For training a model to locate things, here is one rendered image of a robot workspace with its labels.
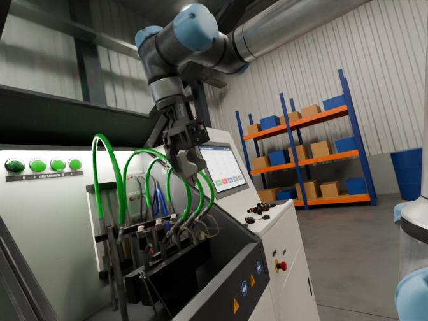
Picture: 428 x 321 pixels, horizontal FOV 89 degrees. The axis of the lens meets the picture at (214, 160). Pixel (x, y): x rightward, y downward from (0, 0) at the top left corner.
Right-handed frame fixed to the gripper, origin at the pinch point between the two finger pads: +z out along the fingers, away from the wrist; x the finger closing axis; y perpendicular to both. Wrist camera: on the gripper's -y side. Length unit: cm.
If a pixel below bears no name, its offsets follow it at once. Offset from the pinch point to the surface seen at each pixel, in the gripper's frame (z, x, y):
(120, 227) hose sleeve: 5.6, -13.7, -14.1
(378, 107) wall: 58, 653, 47
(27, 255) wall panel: 10, -26, -50
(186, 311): 24.9, -13.8, 0.6
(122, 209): 0.8, -13.7, -10.1
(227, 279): 28.7, 0.8, 1.1
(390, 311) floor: 155, 130, 26
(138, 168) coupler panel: -3, 25, -57
